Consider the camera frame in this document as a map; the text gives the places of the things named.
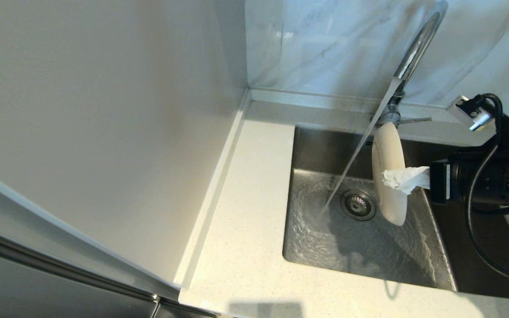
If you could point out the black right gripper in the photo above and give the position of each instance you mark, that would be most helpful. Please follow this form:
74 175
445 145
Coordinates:
451 181

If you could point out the white ceramic plate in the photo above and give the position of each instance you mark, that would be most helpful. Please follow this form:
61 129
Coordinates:
387 150

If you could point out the stainless steel sink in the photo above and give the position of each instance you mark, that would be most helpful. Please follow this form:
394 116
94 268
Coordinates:
325 238

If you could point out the round metal drain strainer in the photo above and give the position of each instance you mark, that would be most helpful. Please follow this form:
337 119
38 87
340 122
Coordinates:
356 205

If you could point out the chrome gooseneck faucet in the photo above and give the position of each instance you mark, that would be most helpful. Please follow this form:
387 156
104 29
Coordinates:
418 44

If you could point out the tall cabinet side panel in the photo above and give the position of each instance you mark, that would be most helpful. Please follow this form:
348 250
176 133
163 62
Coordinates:
104 110

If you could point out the chrome cabinet edge trim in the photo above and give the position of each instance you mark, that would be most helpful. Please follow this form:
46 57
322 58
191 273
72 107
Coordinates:
60 267

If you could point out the tall cabinet steel front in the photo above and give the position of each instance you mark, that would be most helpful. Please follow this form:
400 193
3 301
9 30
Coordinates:
38 291

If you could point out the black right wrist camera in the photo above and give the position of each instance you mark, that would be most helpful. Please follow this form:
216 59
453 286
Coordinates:
469 112

